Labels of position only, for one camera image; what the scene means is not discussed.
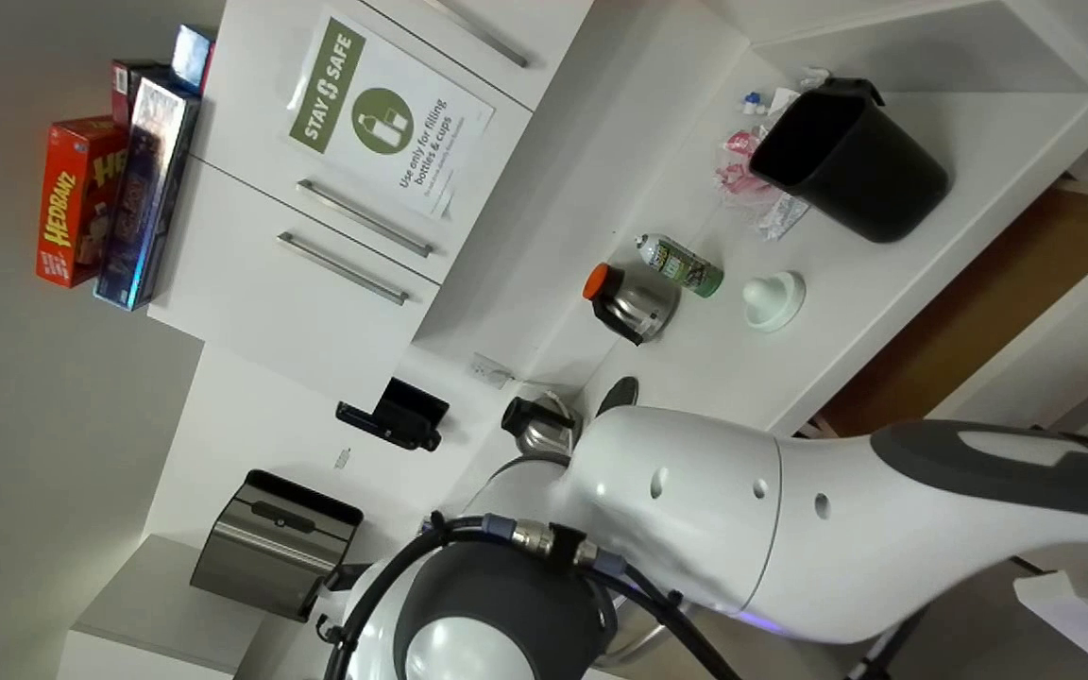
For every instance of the light green bowl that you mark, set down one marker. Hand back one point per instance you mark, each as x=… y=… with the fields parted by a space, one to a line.
x=773 y=303

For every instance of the large steel coffee pot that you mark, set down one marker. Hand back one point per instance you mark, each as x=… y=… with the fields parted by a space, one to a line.
x=542 y=428

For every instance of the red cardboard box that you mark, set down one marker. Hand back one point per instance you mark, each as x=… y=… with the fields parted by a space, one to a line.
x=76 y=203

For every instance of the small dark red box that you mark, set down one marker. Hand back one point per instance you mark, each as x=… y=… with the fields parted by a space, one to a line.
x=130 y=79

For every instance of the small blue box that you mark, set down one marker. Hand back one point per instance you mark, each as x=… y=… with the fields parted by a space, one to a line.
x=191 y=54

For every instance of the dark blue foil box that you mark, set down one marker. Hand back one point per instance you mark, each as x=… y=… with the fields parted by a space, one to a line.
x=150 y=191

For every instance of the pink packets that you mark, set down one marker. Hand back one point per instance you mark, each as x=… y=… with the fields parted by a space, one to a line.
x=741 y=160

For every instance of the white printed packet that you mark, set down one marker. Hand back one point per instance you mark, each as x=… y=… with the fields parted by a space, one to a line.
x=785 y=216

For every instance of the black landfill bin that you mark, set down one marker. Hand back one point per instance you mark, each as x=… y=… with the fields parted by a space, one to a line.
x=853 y=162

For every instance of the steel coffee pot orange lid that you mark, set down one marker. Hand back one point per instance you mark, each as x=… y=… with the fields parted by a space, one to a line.
x=637 y=303

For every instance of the stay safe paper sign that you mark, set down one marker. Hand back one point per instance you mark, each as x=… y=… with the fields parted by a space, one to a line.
x=393 y=119

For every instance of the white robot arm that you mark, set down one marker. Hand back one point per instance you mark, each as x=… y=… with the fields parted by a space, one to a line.
x=698 y=505

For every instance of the white wall cabinet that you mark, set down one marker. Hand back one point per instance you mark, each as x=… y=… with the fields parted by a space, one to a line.
x=256 y=138

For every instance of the steel paper towel dispenser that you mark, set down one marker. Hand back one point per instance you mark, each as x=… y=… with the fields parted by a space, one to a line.
x=272 y=546

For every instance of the black mounted camera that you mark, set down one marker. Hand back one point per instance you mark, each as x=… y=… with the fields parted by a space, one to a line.
x=398 y=414

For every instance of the white packets with colour print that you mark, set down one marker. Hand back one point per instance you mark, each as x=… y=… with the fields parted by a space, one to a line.
x=785 y=95

